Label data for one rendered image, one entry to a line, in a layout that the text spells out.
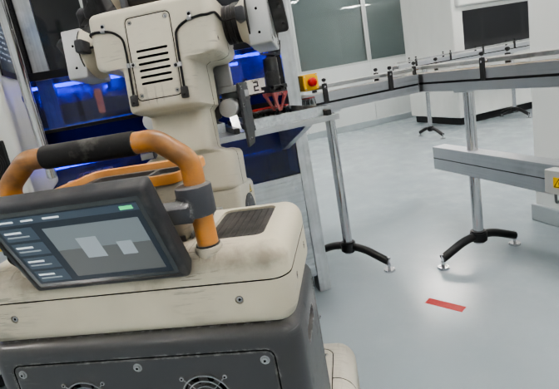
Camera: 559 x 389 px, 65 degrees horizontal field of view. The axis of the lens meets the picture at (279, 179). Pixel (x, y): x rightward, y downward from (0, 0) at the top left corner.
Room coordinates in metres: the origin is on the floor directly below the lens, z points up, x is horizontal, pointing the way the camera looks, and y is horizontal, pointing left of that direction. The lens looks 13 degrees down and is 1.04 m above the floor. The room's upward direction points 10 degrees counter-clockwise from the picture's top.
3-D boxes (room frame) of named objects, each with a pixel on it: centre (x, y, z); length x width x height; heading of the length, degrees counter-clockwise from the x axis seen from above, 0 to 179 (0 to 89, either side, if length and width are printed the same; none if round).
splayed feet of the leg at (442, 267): (2.03, -0.93, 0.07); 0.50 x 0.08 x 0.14; 106
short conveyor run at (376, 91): (2.22, -0.44, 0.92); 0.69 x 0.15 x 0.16; 106
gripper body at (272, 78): (1.75, -0.04, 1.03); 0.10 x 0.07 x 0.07; 31
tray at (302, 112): (1.72, -0.03, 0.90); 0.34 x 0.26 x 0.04; 16
